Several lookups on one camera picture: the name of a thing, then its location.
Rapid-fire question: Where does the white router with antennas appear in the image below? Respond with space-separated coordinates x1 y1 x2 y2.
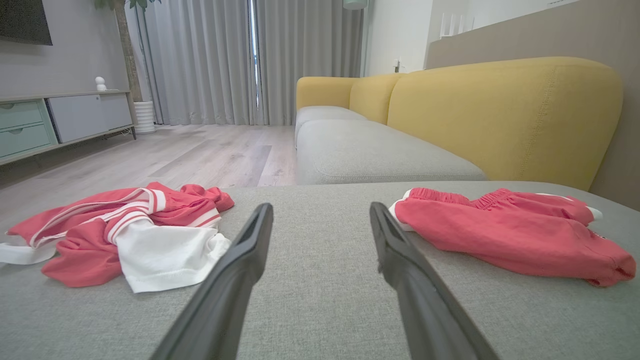
439 12 476 40

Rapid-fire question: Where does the grey pleated curtain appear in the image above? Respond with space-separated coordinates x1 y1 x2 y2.
125 0 258 126
252 0 365 126

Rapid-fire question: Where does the large grey sofa ottoman cushion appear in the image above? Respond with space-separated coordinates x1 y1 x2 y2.
0 181 640 360

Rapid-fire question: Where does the narrow yellow sofa backrest cushion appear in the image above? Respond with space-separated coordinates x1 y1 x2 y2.
349 73 406 125

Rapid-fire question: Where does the red and white basketball jersey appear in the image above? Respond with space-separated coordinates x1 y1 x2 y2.
0 182 235 294

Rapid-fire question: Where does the white ribbed plant pot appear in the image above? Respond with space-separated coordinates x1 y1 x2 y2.
133 101 157 135

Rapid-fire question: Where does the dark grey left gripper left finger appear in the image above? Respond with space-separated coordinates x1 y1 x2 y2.
150 202 274 360

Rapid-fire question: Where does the grey and green TV cabinet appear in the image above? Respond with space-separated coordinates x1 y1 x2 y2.
0 90 137 166

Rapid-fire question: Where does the black wall television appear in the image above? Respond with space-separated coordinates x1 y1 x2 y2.
0 0 53 46

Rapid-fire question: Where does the tall indoor plant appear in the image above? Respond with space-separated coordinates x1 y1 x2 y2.
95 0 162 103

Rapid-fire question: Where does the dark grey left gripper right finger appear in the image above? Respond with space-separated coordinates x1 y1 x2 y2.
369 201 501 360

